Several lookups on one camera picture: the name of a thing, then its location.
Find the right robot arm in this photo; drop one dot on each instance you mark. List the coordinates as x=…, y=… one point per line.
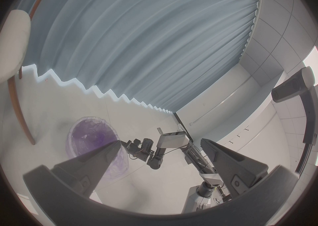
x=171, y=140

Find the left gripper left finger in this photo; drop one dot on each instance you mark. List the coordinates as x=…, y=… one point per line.
x=84, y=167

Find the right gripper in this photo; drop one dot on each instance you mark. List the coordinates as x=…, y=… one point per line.
x=135, y=152

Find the purple plastic bag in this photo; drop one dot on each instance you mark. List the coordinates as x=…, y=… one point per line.
x=94, y=135

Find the pale blue curtain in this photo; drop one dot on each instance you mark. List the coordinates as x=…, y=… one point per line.
x=149, y=33

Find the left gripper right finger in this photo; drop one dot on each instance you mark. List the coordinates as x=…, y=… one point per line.
x=236, y=167

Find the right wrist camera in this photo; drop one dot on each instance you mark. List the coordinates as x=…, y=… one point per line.
x=137, y=142

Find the white cushioned wooden chair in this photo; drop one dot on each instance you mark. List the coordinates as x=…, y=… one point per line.
x=15, y=46

